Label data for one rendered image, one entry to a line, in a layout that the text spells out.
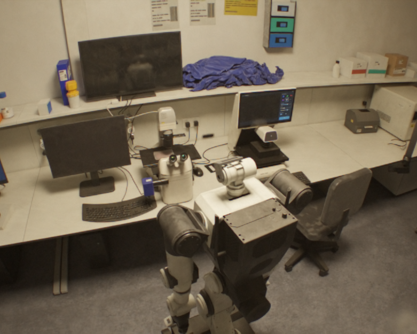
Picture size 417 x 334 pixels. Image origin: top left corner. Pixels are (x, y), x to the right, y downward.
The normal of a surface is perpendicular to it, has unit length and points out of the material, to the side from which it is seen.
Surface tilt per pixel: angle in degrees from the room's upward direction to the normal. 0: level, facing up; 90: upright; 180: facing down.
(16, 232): 0
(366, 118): 45
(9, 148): 90
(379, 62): 90
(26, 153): 90
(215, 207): 0
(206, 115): 90
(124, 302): 0
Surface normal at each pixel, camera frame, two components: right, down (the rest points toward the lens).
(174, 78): 0.32, 0.45
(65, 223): 0.00, -0.84
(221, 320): 0.40, -0.01
